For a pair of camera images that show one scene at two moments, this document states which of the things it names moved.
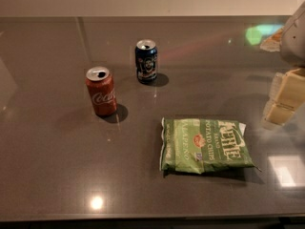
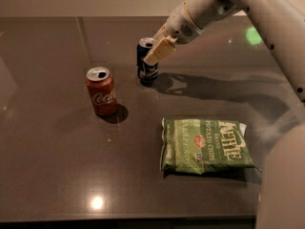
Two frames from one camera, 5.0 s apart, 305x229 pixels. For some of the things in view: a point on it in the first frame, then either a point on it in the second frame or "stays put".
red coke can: (102, 91) stays put
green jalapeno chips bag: (192, 146) stays put
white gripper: (294, 42) to (180, 26)
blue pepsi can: (146, 60) stays put
